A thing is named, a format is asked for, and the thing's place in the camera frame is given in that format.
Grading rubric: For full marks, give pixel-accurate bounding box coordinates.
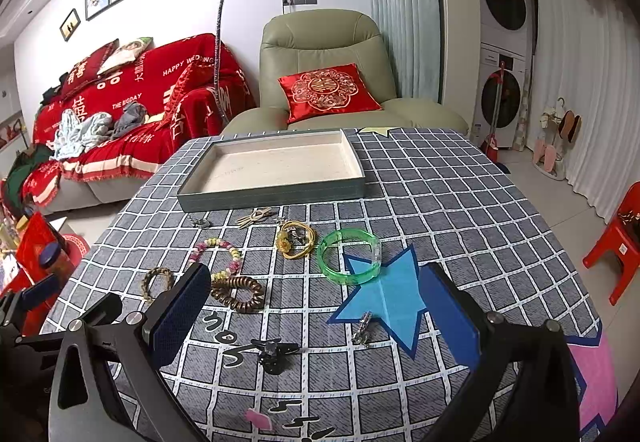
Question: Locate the lower washing machine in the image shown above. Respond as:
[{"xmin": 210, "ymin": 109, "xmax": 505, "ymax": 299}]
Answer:
[{"xmin": 471, "ymin": 43, "xmax": 525, "ymax": 150}]

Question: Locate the pink yellow bead bracelet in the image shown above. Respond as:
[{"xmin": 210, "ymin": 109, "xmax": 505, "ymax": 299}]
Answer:
[{"xmin": 188, "ymin": 236, "xmax": 244, "ymax": 281}]

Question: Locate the red broom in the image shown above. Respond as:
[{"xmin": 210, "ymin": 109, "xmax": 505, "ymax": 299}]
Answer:
[{"xmin": 480, "ymin": 61, "xmax": 504, "ymax": 165}]

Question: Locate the pile of grey clothes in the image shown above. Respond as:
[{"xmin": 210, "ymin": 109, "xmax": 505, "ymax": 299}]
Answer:
[{"xmin": 50, "ymin": 102, "xmax": 148, "ymax": 160}]

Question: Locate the yellow cord bead bracelet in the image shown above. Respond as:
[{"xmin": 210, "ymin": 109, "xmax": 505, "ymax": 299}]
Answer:
[{"xmin": 274, "ymin": 219, "xmax": 318, "ymax": 261}]

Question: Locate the blue star sticker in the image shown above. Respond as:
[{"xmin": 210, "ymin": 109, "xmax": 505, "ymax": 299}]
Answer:
[{"xmin": 326, "ymin": 245, "xmax": 427, "ymax": 358}]

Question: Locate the red embroidered cushion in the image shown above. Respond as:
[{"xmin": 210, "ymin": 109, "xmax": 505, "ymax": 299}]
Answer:
[{"xmin": 278, "ymin": 63, "xmax": 382, "ymax": 124}]

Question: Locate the phone holder stand pole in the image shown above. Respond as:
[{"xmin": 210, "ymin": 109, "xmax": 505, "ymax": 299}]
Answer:
[{"xmin": 214, "ymin": 0, "xmax": 229, "ymax": 126}]

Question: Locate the silver crystal hair clip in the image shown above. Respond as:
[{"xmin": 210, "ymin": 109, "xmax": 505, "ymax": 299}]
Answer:
[{"xmin": 352, "ymin": 311, "xmax": 372, "ymax": 346}]

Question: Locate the brown braided bracelet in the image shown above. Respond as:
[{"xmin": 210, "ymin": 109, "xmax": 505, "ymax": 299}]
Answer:
[{"xmin": 140, "ymin": 265, "xmax": 177, "ymax": 306}]

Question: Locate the green leather armchair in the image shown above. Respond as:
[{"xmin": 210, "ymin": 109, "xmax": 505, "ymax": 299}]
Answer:
[{"xmin": 222, "ymin": 9, "xmax": 469, "ymax": 136}]

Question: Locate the small picture frame left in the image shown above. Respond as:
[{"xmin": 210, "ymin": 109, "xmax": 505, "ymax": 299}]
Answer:
[{"xmin": 60, "ymin": 9, "xmax": 81, "ymax": 42}]

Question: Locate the pink star sticker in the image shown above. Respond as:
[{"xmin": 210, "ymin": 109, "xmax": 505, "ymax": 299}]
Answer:
[{"xmin": 566, "ymin": 329, "xmax": 618, "ymax": 436}]

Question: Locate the grey checked tablecloth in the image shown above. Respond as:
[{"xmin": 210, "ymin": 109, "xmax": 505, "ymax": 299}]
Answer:
[{"xmin": 43, "ymin": 129, "xmax": 617, "ymax": 441}]

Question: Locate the red plastic stool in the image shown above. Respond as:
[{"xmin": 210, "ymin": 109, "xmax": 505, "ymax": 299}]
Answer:
[{"xmin": 582, "ymin": 182, "xmax": 640, "ymax": 306}]

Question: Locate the grey jewelry tray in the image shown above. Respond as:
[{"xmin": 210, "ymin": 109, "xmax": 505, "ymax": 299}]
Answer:
[{"xmin": 177, "ymin": 130, "xmax": 366, "ymax": 214}]

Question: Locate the white curtain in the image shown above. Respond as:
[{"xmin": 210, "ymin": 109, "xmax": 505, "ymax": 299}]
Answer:
[{"xmin": 527, "ymin": 0, "xmax": 639, "ymax": 220}]

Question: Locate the slipper rack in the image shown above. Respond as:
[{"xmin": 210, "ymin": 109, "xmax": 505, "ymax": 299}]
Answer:
[{"xmin": 533, "ymin": 96, "xmax": 582, "ymax": 181}]

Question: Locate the green translucent bangle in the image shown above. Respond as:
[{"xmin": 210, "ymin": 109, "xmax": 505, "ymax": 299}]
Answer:
[{"xmin": 317, "ymin": 228, "xmax": 382, "ymax": 286}]

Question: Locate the yellow star sticker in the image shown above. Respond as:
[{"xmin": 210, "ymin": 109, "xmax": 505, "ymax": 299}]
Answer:
[{"xmin": 358, "ymin": 127, "xmax": 395, "ymax": 138}]

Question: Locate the black hair claw clip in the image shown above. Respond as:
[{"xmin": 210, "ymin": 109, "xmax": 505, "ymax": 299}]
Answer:
[{"xmin": 250, "ymin": 338, "xmax": 300, "ymax": 375}]

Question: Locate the brown spiral hair tie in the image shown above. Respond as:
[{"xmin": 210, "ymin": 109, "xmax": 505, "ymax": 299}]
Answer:
[{"xmin": 209, "ymin": 274, "xmax": 267, "ymax": 314}]

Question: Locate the sofa with red blanket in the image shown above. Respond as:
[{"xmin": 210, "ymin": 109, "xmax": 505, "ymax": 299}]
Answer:
[{"xmin": 6, "ymin": 34, "xmax": 255, "ymax": 214}]

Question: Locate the silver heart pendant brooch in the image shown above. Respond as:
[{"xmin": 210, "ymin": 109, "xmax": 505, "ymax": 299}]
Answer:
[{"xmin": 191, "ymin": 218, "xmax": 213, "ymax": 228}]

